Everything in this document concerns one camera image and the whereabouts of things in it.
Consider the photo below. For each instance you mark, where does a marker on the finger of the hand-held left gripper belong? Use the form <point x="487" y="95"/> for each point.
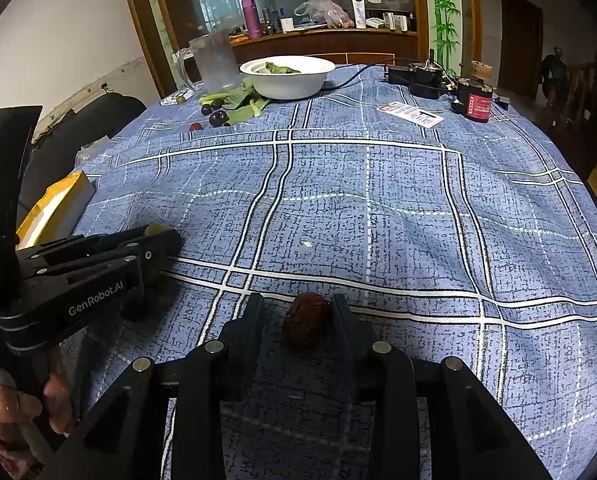
<point x="88" y="242"/>
<point x="163" y="247"/>

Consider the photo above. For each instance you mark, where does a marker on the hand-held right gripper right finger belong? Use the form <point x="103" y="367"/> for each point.
<point x="341" y="325"/>

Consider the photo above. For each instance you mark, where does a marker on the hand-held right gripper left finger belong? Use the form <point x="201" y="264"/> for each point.
<point x="252" y="330"/>

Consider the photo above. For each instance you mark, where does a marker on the large green grape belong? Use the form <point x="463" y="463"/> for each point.
<point x="156" y="230"/>

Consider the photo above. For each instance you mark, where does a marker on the red jujube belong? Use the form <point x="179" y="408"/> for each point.
<point x="306" y="322"/>

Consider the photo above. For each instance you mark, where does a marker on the person's left hand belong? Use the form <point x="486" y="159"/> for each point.
<point x="8" y="405"/>

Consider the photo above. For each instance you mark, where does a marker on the yellow and white box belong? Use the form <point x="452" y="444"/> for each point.
<point x="53" y="205"/>

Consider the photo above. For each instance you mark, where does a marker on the blue plaid tablecloth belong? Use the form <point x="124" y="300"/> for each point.
<point x="378" y="210"/>

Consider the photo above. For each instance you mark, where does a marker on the black chair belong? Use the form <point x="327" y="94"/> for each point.
<point x="103" y="115"/>

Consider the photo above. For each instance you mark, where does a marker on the small dark plum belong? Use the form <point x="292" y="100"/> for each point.
<point x="217" y="104"/>
<point x="218" y="118"/>
<point x="206" y="109"/>

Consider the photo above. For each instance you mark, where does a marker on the green leafy vegetables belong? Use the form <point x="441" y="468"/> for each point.
<point x="241" y="102"/>

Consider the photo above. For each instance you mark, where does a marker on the clear plastic pitcher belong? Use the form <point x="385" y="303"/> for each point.
<point x="216" y="62"/>

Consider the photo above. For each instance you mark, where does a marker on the white bowl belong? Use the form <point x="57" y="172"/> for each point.
<point x="288" y="85"/>

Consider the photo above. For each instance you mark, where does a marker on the green leaf in bowl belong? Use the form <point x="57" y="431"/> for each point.
<point x="281" y="68"/>

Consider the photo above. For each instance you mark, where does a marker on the white label card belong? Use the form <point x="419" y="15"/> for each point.
<point x="411" y="112"/>

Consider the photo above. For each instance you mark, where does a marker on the pink bottle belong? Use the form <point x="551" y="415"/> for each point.
<point x="252" y="17"/>

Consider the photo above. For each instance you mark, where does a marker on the black power strip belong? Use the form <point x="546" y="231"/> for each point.
<point x="421" y="80"/>

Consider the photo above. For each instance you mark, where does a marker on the red and black device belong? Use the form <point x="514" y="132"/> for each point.
<point x="473" y="102"/>

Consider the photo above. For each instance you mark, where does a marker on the wooden counter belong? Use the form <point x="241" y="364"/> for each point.
<point x="358" y="42"/>

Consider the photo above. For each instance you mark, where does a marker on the clear plastic bag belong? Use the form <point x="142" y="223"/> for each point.
<point x="323" y="12"/>

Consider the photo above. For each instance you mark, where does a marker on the tan tape roll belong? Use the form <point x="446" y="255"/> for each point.
<point x="481" y="68"/>

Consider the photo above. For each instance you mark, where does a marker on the small white box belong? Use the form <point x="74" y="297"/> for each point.
<point x="374" y="23"/>

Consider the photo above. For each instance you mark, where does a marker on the tall white tube box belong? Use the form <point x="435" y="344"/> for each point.
<point x="360" y="10"/>

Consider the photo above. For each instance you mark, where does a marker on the dark figure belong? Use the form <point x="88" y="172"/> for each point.
<point x="553" y="72"/>

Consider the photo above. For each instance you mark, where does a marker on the bamboo pattern panel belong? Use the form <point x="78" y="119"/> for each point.
<point x="443" y="10"/>

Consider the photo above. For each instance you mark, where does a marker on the dark wooden door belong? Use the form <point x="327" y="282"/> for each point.
<point x="520" y="45"/>

